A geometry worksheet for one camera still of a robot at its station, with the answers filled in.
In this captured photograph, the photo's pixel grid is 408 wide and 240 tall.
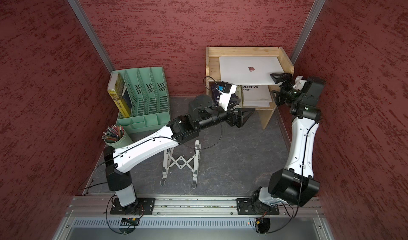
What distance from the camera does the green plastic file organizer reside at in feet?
3.27

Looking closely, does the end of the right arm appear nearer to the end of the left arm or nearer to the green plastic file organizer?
the end of the left arm

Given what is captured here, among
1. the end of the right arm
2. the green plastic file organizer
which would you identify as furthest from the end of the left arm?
the green plastic file organizer
